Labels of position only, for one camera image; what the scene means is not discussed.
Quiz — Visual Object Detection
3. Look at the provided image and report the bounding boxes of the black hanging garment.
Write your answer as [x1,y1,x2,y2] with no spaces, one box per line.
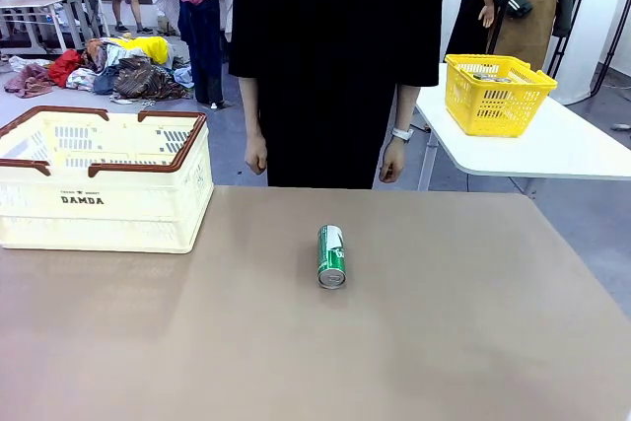
[443,0,494,65]

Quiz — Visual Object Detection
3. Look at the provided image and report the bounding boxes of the yellow garment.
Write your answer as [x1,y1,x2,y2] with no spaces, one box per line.
[108,35,172,67]

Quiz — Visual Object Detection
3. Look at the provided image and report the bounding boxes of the person's right forearm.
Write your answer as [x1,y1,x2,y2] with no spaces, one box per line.
[238,76,267,140]

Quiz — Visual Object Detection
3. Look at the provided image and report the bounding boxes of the brown plastic basket handle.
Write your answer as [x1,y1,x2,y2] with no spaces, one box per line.
[0,105,110,177]
[87,110,209,179]

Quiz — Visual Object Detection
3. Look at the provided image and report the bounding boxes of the person's left hand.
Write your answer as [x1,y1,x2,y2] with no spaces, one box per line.
[378,138,406,184]

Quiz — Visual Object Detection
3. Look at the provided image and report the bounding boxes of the multicoloured patterned cloth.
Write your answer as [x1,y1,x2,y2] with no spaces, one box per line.
[81,37,112,72]

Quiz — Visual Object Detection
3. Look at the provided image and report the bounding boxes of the mauve cloth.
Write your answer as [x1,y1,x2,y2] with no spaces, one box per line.
[3,63,54,99]

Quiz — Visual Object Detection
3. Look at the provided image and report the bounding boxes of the white side table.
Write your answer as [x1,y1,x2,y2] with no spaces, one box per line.
[415,62,631,193]

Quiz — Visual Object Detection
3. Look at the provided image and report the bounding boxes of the white crumpled cloth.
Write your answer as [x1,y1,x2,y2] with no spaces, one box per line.
[8,54,50,75]

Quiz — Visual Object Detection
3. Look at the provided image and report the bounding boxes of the brown patterned cloth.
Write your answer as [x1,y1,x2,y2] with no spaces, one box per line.
[111,56,191,102]

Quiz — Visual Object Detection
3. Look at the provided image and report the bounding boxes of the brown leather apron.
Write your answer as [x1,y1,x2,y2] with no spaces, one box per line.
[487,0,561,72]

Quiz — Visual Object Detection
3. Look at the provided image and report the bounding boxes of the red cloth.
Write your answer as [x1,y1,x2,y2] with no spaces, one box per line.
[47,48,83,89]

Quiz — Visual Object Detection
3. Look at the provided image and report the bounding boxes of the person's right hand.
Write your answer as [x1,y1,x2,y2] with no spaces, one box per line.
[244,134,269,176]

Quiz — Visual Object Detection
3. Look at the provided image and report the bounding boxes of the yellow plastic basket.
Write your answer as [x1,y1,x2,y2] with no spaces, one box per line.
[444,53,559,138]

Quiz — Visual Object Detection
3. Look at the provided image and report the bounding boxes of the cream plastic shopping basket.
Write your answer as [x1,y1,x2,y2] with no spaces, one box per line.
[0,105,216,255]

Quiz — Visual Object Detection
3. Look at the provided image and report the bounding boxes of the person's black clothed body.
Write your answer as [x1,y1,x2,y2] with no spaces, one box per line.
[228,0,451,190]

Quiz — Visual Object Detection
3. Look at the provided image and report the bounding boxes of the dark navy hanging trousers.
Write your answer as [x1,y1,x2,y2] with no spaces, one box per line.
[176,0,226,106]

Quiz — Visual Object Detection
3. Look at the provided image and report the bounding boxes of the black stand pole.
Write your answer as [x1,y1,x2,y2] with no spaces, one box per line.
[544,0,597,78]
[589,0,631,97]

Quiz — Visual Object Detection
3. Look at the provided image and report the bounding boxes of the light blue cloth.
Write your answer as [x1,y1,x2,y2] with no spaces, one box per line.
[172,65,196,90]

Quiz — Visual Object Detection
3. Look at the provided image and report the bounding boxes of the person's left forearm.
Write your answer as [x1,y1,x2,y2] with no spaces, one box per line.
[391,84,422,132]

